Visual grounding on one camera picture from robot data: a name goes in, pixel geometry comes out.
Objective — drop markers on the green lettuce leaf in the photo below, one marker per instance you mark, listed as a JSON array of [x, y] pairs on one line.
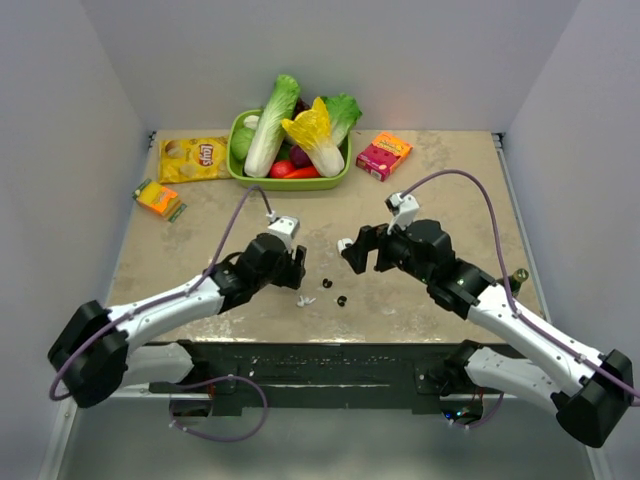
[[344, 113]]

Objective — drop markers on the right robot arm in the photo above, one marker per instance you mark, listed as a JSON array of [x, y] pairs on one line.
[[586, 390]]

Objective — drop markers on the green white napa cabbage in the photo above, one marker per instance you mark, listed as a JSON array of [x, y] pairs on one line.
[[269, 134]]

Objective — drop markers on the white earbud charging case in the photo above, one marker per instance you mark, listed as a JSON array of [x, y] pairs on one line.
[[343, 244]]

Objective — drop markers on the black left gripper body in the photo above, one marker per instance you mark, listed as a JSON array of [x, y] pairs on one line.
[[278, 276]]

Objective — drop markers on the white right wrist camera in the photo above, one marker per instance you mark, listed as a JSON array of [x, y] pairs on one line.
[[404, 208]]

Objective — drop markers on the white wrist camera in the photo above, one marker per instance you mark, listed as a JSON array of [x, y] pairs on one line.
[[404, 208], [284, 228]]

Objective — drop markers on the green glass bottle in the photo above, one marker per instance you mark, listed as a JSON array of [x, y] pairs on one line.
[[516, 280]]

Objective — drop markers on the round green vegetable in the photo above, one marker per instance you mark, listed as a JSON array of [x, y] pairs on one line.
[[240, 142]]

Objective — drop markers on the orange carrot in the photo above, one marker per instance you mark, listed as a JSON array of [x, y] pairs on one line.
[[309, 172]]

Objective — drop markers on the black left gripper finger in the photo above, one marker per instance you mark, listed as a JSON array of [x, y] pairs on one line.
[[300, 255], [293, 276]]

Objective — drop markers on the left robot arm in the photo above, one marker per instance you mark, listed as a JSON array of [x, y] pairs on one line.
[[92, 353]]

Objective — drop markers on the green plastic basket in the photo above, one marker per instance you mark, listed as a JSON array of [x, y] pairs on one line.
[[236, 170]]

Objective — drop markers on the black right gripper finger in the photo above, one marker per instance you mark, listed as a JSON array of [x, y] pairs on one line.
[[357, 258], [368, 239]]

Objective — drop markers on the orange yellow sponge pack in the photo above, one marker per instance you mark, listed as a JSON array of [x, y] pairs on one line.
[[159, 199]]

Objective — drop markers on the purple onion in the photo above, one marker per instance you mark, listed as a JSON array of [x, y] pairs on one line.
[[299, 157]]

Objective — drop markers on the yellow white cabbage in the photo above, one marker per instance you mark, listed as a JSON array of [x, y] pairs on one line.
[[311, 131]]

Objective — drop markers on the yellow Lays chips bag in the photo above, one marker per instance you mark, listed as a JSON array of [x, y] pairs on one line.
[[192, 159]]

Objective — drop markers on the pink orange snack box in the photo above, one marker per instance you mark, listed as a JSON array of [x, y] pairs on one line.
[[383, 156]]

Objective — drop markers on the red tomato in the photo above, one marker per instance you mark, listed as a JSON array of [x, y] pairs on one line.
[[281, 169]]

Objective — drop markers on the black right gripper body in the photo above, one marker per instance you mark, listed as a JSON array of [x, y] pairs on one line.
[[393, 251]]

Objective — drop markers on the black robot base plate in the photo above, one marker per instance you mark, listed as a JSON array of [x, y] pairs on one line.
[[420, 378]]

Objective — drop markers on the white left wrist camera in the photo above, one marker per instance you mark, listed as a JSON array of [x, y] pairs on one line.
[[284, 228]]

